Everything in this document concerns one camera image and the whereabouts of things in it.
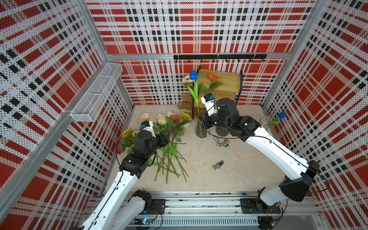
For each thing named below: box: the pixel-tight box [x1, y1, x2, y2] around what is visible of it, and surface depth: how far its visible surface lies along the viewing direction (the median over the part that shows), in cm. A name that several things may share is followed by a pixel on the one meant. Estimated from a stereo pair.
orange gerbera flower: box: [206, 71, 225, 92], surface depth 84 cm
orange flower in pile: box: [169, 114, 181, 123], surface depth 110 cm
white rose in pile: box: [156, 113, 166, 125], surface depth 107 cm
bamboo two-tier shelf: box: [192, 65, 243, 120], surface depth 86 cm
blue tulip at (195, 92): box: [186, 69, 205, 137], surface depth 67 cm
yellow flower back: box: [180, 112, 192, 121], surface depth 107 cm
